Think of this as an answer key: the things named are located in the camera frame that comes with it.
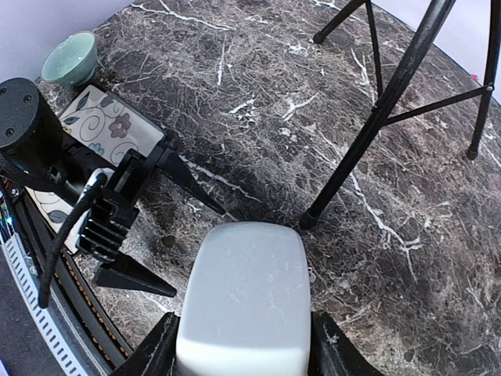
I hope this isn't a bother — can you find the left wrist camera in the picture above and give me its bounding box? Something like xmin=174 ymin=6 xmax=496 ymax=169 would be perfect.
xmin=76 ymin=194 xmax=139 ymax=263

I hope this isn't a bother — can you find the black music stand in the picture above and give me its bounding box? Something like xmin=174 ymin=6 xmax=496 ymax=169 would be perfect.
xmin=299 ymin=0 xmax=500 ymax=230

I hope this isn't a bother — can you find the white cable duct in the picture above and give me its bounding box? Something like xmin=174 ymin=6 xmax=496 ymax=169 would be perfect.
xmin=2 ymin=233 xmax=111 ymax=375

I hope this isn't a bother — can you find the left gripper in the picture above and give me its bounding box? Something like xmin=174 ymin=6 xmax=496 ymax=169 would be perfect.
xmin=93 ymin=143 xmax=226 ymax=297

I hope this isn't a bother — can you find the square floral plate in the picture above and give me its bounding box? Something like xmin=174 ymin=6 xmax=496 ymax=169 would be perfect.
xmin=27 ymin=85 xmax=164 ymax=255

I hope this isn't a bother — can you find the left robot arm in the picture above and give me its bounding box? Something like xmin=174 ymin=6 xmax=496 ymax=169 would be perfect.
xmin=1 ymin=78 xmax=226 ymax=308

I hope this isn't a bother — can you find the white metronome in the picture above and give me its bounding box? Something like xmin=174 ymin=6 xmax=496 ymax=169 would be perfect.
xmin=176 ymin=222 xmax=311 ymax=375

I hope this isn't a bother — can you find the green ceramic bowl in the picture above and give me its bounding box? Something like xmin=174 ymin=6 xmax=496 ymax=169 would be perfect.
xmin=41 ymin=31 xmax=97 ymax=87

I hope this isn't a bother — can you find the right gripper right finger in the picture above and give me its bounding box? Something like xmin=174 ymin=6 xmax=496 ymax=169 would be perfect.
xmin=310 ymin=311 xmax=384 ymax=376

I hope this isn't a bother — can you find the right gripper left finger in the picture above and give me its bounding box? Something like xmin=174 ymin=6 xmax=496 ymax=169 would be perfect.
xmin=110 ymin=313 xmax=180 ymax=376

